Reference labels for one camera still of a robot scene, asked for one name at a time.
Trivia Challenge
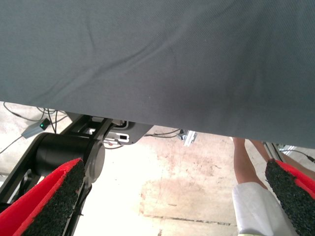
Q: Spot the grey metal frame bar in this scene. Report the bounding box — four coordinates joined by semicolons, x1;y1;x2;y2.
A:
263;142;284;162

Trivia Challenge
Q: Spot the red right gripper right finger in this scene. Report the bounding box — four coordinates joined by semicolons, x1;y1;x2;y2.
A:
264;158;315;236

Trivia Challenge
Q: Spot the bare person leg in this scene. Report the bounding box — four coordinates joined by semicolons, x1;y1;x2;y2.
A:
232;137;269;190
250;139;315;177

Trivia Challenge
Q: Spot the grey box with green light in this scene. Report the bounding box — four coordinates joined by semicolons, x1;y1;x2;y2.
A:
22;118;51;138

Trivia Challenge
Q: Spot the white plastic bracket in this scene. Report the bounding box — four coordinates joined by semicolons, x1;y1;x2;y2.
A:
107;131;130;143

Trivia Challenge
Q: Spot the dark grey table cloth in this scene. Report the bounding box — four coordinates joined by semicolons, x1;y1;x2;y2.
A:
0;0;315;150

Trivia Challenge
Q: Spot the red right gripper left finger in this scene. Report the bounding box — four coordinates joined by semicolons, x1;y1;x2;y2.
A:
0;157;86;236

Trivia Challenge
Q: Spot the aluminium profile piece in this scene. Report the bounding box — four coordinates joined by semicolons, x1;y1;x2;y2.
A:
176;129;198;148

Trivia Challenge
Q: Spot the thin black floor cable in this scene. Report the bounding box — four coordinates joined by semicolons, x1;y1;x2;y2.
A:
3;101;68;122
145;128;183;138
0;136;25;154
283;148;315;163

